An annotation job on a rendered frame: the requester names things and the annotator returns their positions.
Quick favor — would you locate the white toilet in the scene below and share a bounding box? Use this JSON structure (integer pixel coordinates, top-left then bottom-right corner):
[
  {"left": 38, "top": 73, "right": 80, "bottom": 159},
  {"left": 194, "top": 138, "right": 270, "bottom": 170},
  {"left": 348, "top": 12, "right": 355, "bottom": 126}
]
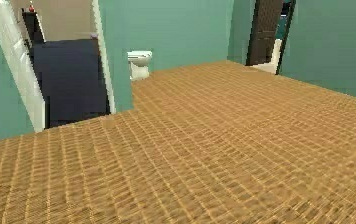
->
[{"left": 126, "top": 50, "right": 153, "bottom": 81}]

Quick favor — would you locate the white room door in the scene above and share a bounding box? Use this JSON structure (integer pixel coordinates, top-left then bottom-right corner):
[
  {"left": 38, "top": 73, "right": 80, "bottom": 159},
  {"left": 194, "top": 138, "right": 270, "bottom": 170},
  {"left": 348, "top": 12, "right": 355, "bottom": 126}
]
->
[{"left": 0, "top": 0, "right": 47, "bottom": 133}]

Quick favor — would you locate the black cabinet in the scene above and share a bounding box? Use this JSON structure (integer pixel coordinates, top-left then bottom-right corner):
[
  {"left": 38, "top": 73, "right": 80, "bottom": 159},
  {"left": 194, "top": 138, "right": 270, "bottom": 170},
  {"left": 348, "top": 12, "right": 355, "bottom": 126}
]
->
[{"left": 21, "top": 8, "right": 46, "bottom": 46}]

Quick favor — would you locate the dark brown room door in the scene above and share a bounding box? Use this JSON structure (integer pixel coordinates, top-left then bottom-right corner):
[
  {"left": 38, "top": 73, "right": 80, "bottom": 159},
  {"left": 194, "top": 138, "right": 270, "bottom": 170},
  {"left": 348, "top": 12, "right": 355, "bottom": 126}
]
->
[{"left": 245, "top": 0, "right": 285, "bottom": 67}]

